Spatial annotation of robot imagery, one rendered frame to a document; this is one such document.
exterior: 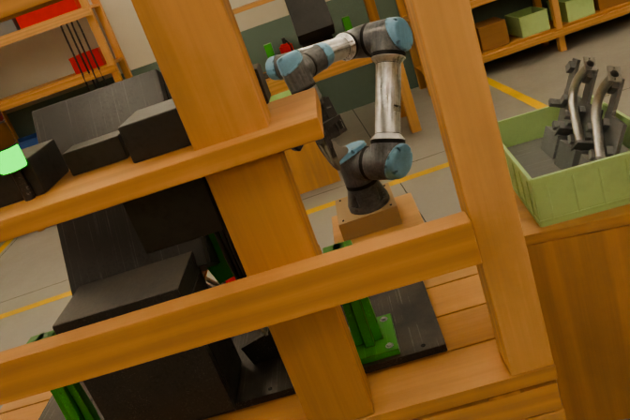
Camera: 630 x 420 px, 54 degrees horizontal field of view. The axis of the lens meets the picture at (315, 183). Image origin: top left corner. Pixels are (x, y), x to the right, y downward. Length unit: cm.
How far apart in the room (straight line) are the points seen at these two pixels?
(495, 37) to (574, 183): 505
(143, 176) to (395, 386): 72
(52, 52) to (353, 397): 647
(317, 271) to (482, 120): 40
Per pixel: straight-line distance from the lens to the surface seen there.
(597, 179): 206
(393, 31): 207
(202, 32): 106
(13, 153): 125
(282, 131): 104
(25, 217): 120
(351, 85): 722
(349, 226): 215
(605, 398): 246
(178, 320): 121
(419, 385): 142
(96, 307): 147
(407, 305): 164
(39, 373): 135
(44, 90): 687
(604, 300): 221
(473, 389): 139
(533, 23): 711
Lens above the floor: 179
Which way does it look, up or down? 20 degrees down
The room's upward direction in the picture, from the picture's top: 20 degrees counter-clockwise
